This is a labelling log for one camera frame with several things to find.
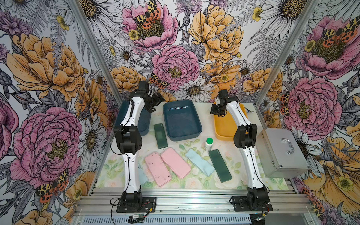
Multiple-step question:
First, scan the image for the dark teal tray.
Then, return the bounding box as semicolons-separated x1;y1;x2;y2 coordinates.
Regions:
163;100;203;142
114;99;152;137

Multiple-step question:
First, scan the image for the yellow plastic tray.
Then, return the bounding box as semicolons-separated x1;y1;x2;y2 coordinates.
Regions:
214;113;238;142

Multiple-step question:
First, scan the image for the dark green case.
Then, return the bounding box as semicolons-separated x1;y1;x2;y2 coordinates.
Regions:
209;149;233;183
154;123;168;149

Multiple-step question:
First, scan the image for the light blue case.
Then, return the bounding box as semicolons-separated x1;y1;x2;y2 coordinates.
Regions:
138;165;149;185
185;149;215;177

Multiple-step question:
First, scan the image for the pink pencil case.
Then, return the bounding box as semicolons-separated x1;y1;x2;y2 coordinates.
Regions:
160;148;191;179
145;152;172;187

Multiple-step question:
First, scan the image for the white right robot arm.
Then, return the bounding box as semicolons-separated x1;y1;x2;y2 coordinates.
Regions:
211;90;272;213

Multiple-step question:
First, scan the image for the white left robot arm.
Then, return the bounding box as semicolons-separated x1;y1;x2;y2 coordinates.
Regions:
111;81;165;213

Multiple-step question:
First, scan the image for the white bottle green cap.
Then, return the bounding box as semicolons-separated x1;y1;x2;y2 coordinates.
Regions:
205;137;213;152

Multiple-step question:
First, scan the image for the silver metal case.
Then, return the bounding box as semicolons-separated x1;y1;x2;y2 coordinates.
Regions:
256;128;310;179

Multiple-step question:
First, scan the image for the small circuit board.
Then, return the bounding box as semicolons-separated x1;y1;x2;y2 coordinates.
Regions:
127;214;144;224

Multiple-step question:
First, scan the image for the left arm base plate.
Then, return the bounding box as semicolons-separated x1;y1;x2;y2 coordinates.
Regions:
116;197;157;213

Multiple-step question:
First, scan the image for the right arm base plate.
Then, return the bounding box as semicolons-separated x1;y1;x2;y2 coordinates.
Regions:
229;196;273;212

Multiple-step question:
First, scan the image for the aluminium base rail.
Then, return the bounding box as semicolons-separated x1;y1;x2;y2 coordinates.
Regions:
72;188;321;225

